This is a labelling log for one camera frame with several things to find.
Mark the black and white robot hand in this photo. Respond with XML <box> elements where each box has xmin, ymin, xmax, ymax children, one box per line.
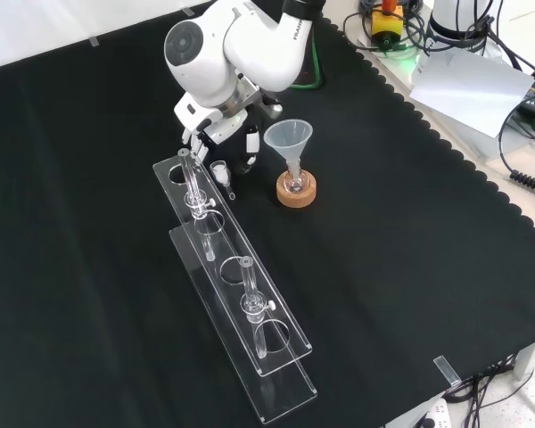
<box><xmin>173</xmin><ymin>92</ymin><xmax>263</xmax><ymax>175</ymax></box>

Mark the translucent plastic funnel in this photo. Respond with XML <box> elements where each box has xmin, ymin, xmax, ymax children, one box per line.
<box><xmin>262</xmin><ymin>118</ymin><xmax>315</xmax><ymax>179</ymax></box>

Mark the clear acrylic funnel stand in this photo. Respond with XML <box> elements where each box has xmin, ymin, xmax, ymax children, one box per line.
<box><xmin>152</xmin><ymin>148</ymin><xmax>319</xmax><ymax>424</ymax></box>

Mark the round-bottom glass flask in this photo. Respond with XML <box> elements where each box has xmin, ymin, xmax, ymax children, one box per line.
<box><xmin>283</xmin><ymin>169</ymin><xmax>309</xmax><ymax>195</ymax></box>

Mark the yellow stop button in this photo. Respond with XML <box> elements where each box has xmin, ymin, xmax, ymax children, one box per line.
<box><xmin>370</xmin><ymin>0</ymin><xmax>404</xmax><ymax>48</ymax></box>

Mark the black bench cloth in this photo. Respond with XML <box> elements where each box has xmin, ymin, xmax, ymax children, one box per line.
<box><xmin>0</xmin><ymin>0</ymin><xmax>535</xmax><ymax>428</ymax></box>

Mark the pale sheet board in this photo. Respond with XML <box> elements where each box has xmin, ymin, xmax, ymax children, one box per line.
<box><xmin>408</xmin><ymin>47</ymin><xmax>535</xmax><ymax>140</ymax></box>

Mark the white cylindrical machine base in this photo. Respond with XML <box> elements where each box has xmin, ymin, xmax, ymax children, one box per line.
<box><xmin>426</xmin><ymin>0</ymin><xmax>503</xmax><ymax>46</ymax></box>

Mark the white power strip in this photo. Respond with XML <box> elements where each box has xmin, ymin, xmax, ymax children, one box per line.
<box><xmin>410</xmin><ymin>398</ymin><xmax>453</xmax><ymax>428</ymax></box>

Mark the white table leg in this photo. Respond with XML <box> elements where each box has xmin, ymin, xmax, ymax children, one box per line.
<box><xmin>514</xmin><ymin>337</ymin><xmax>535</xmax><ymax>382</ymax></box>

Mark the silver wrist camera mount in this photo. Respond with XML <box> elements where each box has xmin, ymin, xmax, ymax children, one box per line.
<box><xmin>258</xmin><ymin>99</ymin><xmax>284</xmax><ymax>120</ymax></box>

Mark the cork ring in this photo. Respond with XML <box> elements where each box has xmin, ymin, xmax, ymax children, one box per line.
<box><xmin>275</xmin><ymin>171</ymin><xmax>318</xmax><ymax>209</ymax></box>

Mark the green cable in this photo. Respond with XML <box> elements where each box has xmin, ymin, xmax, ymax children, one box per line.
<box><xmin>289</xmin><ymin>25</ymin><xmax>327</xmax><ymax>91</ymax></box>

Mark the black cable loop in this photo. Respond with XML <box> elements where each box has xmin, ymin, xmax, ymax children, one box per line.
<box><xmin>342</xmin><ymin>0</ymin><xmax>429</xmax><ymax>57</ymax></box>

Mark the coiled black cable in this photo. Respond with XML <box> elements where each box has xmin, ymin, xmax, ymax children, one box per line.
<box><xmin>498</xmin><ymin>99</ymin><xmax>535</xmax><ymax>198</ymax></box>

